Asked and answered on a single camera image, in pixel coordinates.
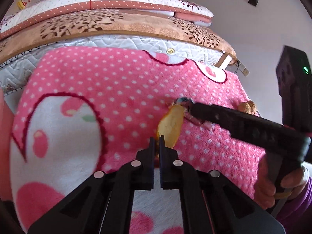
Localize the foil snack wrapper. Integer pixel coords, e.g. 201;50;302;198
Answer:
174;97;214;130

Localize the purple sleeve forearm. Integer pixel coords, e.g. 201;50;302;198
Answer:
277;177;312;233

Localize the pink plastic trash bin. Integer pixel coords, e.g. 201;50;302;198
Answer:
0;89;14;201

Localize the right hand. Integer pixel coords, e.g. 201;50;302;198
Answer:
254;155;310;210

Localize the walnut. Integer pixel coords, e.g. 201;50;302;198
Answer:
238;100;257;115

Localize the white power strip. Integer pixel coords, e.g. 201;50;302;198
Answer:
237;61;250;77

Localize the pink polka dot blanket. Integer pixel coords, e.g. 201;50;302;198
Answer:
11;47;264;233

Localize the brown leaf pattern bedspread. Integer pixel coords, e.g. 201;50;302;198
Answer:
1;9;237;63

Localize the folded pink dotted quilt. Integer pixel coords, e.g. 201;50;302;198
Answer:
1;0;214;39

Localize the yellow toy on bed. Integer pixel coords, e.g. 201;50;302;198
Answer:
17;0;32;10

